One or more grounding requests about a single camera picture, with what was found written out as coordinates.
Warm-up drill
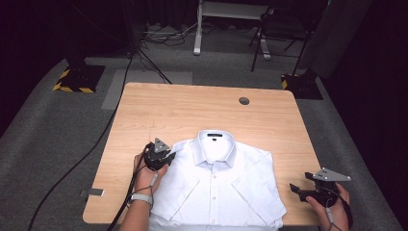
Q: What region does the left hand-held gripper black cable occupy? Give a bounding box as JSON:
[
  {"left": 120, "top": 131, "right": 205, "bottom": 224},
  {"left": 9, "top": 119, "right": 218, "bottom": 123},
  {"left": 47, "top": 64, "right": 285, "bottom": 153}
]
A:
[{"left": 107, "top": 143, "right": 152, "bottom": 231}]

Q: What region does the right hand-held gripper black cable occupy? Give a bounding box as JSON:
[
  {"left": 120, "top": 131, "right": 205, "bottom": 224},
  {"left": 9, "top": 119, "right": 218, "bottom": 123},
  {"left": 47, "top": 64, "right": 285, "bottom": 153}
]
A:
[{"left": 325, "top": 186, "right": 354, "bottom": 231}]

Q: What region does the black yellow-striped stand base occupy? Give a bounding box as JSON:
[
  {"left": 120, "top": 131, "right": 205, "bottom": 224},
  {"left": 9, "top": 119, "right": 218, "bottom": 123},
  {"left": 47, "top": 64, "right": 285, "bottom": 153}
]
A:
[
  {"left": 52, "top": 64, "right": 106, "bottom": 94},
  {"left": 280, "top": 72, "right": 324, "bottom": 100}
]

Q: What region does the hand-held gripper black cable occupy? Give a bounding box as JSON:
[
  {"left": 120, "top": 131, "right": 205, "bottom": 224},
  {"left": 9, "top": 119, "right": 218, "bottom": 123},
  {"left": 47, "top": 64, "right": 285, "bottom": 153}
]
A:
[
  {"left": 325, "top": 186, "right": 354, "bottom": 231},
  {"left": 107, "top": 143, "right": 152, "bottom": 231}
]

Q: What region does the long black floor cable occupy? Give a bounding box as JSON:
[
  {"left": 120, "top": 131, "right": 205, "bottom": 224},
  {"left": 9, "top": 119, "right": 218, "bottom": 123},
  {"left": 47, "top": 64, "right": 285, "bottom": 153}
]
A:
[{"left": 27, "top": 47, "right": 135, "bottom": 231}]

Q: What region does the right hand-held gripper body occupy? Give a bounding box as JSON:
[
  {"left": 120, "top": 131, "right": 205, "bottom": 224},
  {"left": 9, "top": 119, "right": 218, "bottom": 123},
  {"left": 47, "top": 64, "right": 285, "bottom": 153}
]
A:
[{"left": 299, "top": 167, "right": 351, "bottom": 208}]

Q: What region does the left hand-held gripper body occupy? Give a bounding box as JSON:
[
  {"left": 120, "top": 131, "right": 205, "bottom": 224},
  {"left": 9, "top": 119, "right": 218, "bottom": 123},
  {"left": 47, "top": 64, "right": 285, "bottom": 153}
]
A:
[{"left": 142, "top": 138, "right": 171, "bottom": 171}]

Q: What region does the tangle of floor cables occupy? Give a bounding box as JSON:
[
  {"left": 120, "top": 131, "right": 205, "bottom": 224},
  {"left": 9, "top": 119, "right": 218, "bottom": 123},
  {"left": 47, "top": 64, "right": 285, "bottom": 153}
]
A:
[{"left": 140, "top": 22, "right": 200, "bottom": 48}]

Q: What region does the grey leaning panel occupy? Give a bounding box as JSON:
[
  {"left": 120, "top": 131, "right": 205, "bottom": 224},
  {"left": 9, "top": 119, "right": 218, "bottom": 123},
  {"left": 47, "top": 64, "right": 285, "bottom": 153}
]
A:
[{"left": 299, "top": 0, "right": 374, "bottom": 80}]

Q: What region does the black folding chair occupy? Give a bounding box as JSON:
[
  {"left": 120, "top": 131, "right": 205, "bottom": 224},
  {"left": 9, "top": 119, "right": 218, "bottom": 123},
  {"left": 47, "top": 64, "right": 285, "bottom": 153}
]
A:
[{"left": 249, "top": 6, "right": 315, "bottom": 73}]

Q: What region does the grey wristband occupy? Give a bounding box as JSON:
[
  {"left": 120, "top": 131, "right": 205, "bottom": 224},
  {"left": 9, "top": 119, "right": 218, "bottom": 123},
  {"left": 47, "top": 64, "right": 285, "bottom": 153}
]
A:
[{"left": 129, "top": 192, "right": 154, "bottom": 206}]

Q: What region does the grey tape strip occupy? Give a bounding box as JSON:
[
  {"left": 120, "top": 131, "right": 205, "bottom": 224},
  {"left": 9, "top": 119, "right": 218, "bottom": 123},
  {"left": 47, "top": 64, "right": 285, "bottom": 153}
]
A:
[{"left": 79, "top": 188, "right": 105, "bottom": 197}]

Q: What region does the person's left hand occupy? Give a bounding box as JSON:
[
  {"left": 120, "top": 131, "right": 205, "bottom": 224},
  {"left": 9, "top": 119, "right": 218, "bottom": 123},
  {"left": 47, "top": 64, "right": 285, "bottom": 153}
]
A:
[{"left": 133, "top": 153, "right": 169, "bottom": 195}]

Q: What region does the white short-sleeved shirt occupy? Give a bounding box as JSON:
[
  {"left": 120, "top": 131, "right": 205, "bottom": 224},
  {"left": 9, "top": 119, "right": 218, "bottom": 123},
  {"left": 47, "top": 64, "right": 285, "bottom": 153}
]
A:
[{"left": 148, "top": 129, "right": 288, "bottom": 231}]

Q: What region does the short black floor cable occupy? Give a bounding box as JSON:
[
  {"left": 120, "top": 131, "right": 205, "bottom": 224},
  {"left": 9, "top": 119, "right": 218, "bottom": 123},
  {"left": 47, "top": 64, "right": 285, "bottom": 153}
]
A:
[{"left": 138, "top": 47, "right": 173, "bottom": 85}]

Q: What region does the person's right hand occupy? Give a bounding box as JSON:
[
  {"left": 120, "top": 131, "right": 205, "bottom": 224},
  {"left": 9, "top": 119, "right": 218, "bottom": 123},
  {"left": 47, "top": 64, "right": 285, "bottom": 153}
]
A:
[{"left": 305, "top": 183, "right": 350, "bottom": 231}]

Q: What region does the white desk frame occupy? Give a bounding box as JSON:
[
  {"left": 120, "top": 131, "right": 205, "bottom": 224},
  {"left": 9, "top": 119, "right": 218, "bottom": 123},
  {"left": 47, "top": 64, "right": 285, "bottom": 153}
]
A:
[{"left": 192, "top": 0, "right": 272, "bottom": 61}]

